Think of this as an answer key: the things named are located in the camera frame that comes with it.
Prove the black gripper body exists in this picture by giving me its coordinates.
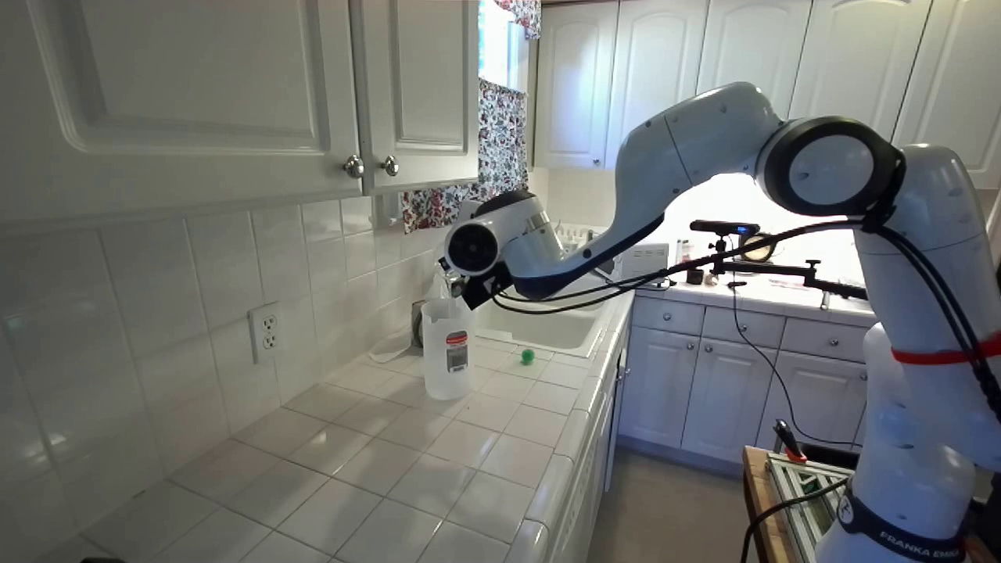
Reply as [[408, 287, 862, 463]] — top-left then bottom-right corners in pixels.
[[454, 263, 516, 312]]

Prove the white tissue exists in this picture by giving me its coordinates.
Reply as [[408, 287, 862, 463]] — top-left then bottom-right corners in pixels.
[[420, 268, 450, 307]]

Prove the white double kitchen sink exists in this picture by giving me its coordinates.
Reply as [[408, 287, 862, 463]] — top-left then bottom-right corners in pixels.
[[469, 271, 618, 359]]

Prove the white translucent plastic pitcher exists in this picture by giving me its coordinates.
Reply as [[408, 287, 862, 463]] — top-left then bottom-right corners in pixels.
[[420, 297, 481, 407]]

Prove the floral curtain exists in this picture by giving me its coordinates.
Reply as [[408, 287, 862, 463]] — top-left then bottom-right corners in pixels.
[[394, 78, 531, 235]]

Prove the grey countertop appliance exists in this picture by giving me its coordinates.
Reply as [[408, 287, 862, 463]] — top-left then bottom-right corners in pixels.
[[614, 240, 672, 287]]

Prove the white counter base cabinet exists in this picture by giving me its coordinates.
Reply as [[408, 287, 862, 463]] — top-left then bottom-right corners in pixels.
[[542, 339, 635, 563]]

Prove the white upper cabinet door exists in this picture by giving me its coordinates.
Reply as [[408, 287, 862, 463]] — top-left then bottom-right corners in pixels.
[[351, 0, 483, 197], [0, 0, 367, 229]]

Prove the white arched cabinet door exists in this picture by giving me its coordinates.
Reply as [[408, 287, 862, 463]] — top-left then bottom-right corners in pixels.
[[536, 0, 622, 172], [795, 0, 938, 135], [904, 0, 1001, 192], [604, 0, 714, 128], [697, 0, 813, 102]]

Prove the kitchen window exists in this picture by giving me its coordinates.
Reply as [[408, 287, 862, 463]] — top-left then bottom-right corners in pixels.
[[476, 0, 539, 100]]

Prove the white base cabinet run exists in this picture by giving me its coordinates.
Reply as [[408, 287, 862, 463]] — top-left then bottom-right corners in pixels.
[[616, 294, 890, 474]]

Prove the floral window valance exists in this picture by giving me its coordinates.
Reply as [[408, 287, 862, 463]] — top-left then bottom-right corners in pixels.
[[490, 0, 548, 43]]

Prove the round kitchen timer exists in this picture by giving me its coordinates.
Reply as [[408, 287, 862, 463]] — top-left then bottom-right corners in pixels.
[[737, 231, 783, 266]]

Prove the robot mounting table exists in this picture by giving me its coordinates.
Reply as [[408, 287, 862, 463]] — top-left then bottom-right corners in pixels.
[[737, 444, 861, 563]]

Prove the red tape band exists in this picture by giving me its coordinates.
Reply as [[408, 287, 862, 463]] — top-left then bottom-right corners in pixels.
[[889, 332, 1001, 368]]

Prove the white wall outlet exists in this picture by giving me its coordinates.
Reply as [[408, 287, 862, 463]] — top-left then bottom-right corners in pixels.
[[246, 300, 283, 366]]

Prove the black bar camera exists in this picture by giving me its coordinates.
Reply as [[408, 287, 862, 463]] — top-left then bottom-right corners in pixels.
[[688, 216, 767, 238]]

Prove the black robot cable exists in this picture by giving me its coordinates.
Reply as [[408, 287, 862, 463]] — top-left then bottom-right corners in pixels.
[[489, 212, 1001, 420]]

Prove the black hanging cable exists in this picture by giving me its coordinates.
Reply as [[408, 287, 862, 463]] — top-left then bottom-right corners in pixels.
[[726, 278, 827, 454]]

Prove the black camera boom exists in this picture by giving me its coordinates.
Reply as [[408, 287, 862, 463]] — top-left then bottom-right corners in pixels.
[[686, 235, 883, 307]]

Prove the black red handle tool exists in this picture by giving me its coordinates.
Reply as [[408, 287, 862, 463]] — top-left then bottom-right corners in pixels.
[[770, 416, 811, 470]]

